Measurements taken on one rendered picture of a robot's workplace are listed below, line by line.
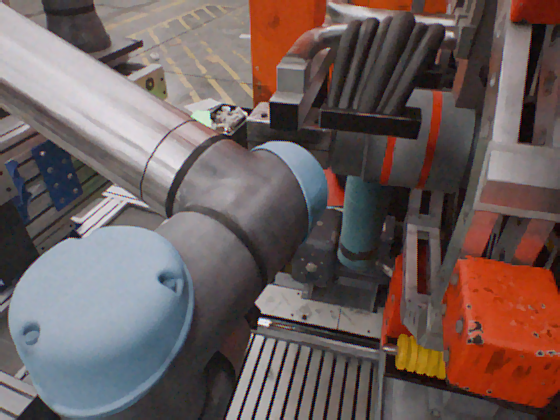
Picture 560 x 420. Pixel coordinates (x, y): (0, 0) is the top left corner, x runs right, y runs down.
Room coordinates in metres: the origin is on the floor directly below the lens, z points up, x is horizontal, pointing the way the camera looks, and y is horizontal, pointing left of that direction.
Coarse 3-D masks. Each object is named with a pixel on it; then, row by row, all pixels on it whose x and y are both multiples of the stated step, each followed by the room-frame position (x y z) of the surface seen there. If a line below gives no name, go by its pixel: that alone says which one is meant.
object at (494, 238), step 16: (544, 32) 0.69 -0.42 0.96; (528, 64) 0.60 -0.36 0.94; (528, 80) 0.57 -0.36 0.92; (528, 96) 0.53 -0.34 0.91; (528, 112) 0.55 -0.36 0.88; (528, 128) 0.55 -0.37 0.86; (464, 192) 0.64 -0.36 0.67; (496, 224) 0.46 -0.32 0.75; (496, 240) 0.43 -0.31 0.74; (544, 256) 0.52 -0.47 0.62
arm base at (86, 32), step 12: (48, 12) 1.04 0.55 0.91; (60, 12) 1.04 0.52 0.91; (72, 12) 1.04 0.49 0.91; (84, 12) 1.06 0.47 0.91; (96, 12) 1.11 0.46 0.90; (48, 24) 1.05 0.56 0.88; (60, 24) 1.03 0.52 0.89; (72, 24) 1.04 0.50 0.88; (84, 24) 1.05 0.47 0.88; (96, 24) 1.08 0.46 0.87; (60, 36) 1.03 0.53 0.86; (72, 36) 1.03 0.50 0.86; (84, 36) 1.04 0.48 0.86; (96, 36) 1.06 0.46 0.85; (108, 36) 1.10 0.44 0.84; (84, 48) 1.03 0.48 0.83; (96, 48) 1.05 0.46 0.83
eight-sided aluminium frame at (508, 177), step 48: (528, 48) 0.33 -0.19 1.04; (480, 144) 0.29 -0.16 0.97; (528, 144) 0.28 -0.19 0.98; (432, 192) 0.67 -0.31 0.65; (480, 192) 0.26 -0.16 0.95; (528, 192) 0.25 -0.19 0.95; (432, 240) 0.56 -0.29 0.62; (480, 240) 0.26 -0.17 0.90; (528, 240) 0.25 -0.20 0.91; (432, 288) 0.45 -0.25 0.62; (432, 336) 0.26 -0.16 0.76
